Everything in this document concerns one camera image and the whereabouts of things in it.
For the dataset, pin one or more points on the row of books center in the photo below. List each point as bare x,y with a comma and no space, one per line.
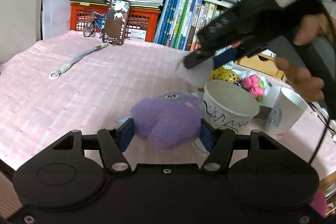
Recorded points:
180,21

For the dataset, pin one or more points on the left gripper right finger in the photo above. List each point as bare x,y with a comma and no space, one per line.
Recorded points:
219,145

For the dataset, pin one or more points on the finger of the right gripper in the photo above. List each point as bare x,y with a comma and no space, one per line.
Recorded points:
199,56
246,48

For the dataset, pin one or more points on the red crate left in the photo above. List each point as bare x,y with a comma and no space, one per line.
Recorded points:
138,23

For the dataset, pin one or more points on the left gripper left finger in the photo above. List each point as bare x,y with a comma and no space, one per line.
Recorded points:
113,143

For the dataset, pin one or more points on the gold dotted scrunchie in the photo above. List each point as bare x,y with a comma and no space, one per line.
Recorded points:
223,74

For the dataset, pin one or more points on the pink tablecloth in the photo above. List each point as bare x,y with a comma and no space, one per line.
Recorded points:
96,93

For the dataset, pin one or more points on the wooden drawer organizer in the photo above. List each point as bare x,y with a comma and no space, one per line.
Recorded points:
262,63

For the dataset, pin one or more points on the miniature bicycle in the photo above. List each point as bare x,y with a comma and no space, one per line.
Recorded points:
97,23

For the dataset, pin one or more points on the white paper cup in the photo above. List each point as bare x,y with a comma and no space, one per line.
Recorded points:
287,109

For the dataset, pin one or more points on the purple plush toy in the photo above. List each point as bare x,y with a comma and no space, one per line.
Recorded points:
169,120

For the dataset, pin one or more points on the pink and green scrunchie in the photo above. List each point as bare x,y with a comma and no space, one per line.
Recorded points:
255,87

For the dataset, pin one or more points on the right hand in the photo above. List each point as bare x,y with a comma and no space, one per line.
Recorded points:
309,87

